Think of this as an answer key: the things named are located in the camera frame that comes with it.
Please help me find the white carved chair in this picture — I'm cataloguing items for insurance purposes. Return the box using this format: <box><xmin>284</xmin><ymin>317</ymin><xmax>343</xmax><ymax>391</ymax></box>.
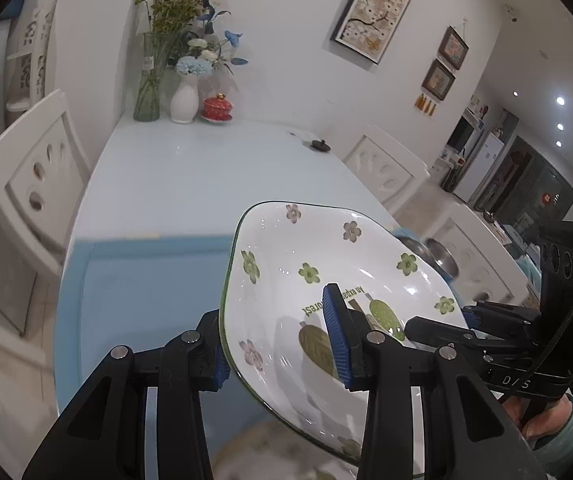
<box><xmin>0</xmin><ymin>89</ymin><xmax>92</xmax><ymax>281</ymax></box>
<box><xmin>343</xmin><ymin>132</ymin><xmax>432</xmax><ymax>216</ymax></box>
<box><xmin>0</xmin><ymin>300</ymin><xmax>62</xmax><ymax>461</ymax></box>
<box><xmin>436</xmin><ymin>205</ymin><xmax>542</xmax><ymax>311</ymax></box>

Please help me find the yellow tassel ornament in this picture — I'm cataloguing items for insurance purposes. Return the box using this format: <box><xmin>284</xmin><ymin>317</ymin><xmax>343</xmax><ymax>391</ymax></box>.
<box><xmin>415</xmin><ymin>93</ymin><xmax>438</xmax><ymax>119</ymax></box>

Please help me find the white ceramic vase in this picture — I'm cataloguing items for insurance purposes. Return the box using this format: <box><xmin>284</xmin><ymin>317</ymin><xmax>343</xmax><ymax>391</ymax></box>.
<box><xmin>170</xmin><ymin>74</ymin><xmax>200</xmax><ymax>124</ymax></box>

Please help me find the light blue textured mat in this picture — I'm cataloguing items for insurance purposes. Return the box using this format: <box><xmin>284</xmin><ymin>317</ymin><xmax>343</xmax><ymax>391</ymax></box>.
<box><xmin>54</xmin><ymin>227</ymin><xmax>417</xmax><ymax>480</ymax></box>

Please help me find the white refrigerator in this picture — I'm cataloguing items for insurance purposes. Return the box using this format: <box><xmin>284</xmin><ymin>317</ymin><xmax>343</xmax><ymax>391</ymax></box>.
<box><xmin>453</xmin><ymin>132</ymin><xmax>504</xmax><ymax>203</ymax></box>

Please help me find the blue steel bowl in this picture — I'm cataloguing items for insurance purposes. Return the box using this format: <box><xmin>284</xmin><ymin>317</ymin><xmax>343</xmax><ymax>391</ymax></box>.
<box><xmin>425</xmin><ymin>237</ymin><xmax>463</xmax><ymax>282</ymax></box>

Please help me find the person's right hand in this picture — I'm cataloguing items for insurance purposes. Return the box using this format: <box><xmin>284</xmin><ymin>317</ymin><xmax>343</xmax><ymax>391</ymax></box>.
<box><xmin>503</xmin><ymin>394</ymin><xmax>573</xmax><ymax>454</ymax></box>

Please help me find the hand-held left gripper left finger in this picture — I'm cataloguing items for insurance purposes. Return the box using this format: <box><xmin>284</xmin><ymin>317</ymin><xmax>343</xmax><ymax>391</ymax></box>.
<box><xmin>21</xmin><ymin>309</ymin><xmax>231</xmax><ymax>480</ymax></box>

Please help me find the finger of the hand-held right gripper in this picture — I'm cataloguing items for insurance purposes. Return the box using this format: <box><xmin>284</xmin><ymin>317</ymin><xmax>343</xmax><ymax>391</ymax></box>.
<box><xmin>405</xmin><ymin>315</ymin><xmax>493</xmax><ymax>357</ymax></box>
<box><xmin>463</xmin><ymin>300</ymin><xmax>543</xmax><ymax>337</ymax></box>

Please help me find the dark glass door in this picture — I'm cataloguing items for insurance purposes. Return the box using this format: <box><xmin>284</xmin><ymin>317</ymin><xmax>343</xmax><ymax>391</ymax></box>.
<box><xmin>476</xmin><ymin>135</ymin><xmax>573</xmax><ymax>241</ymax></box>

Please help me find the white openwork cabinet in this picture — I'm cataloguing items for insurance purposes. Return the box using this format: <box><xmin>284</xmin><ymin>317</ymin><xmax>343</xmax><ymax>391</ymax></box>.
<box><xmin>5</xmin><ymin>5</ymin><xmax>58</xmax><ymax>111</ymax></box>

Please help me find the black cable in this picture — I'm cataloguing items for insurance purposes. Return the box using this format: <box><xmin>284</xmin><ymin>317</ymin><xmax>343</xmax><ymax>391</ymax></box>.
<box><xmin>531</xmin><ymin>272</ymin><xmax>573</xmax><ymax>381</ymax></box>

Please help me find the white floral plate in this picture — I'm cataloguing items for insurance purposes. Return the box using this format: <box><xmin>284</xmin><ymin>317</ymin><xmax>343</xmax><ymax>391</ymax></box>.
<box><xmin>219</xmin><ymin>201</ymin><xmax>472</xmax><ymax>478</ymax></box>

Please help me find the small framed picture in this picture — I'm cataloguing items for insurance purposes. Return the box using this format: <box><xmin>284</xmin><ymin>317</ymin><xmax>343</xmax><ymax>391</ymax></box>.
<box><xmin>439</xmin><ymin>26</ymin><xmax>469</xmax><ymax>70</ymax></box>
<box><xmin>423</xmin><ymin>59</ymin><xmax>456</xmax><ymax>101</ymax></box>

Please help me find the clear glass vase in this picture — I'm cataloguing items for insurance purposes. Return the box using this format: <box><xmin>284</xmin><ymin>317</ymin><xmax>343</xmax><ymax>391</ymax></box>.
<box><xmin>133</xmin><ymin>32</ymin><xmax>177</xmax><ymax>122</ymax></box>

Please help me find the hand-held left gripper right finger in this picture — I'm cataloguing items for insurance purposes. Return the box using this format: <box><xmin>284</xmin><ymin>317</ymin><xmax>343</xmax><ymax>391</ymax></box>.
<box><xmin>321</xmin><ymin>283</ymin><xmax>547</xmax><ymax>480</ymax></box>

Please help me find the red lidded teacup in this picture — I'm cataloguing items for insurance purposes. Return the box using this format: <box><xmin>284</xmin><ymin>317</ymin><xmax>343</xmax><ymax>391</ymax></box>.
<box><xmin>202</xmin><ymin>94</ymin><xmax>234</xmax><ymax>119</ymax></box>

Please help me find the butterfly wall picture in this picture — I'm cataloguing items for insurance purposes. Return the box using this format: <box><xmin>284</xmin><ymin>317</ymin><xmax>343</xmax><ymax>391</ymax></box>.
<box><xmin>330</xmin><ymin>0</ymin><xmax>427</xmax><ymax>65</ymax></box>

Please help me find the blue artificial flower bouquet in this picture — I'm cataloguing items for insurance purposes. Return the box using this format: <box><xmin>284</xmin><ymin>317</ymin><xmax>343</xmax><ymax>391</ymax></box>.
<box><xmin>175</xmin><ymin>0</ymin><xmax>250</xmax><ymax>78</ymax></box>

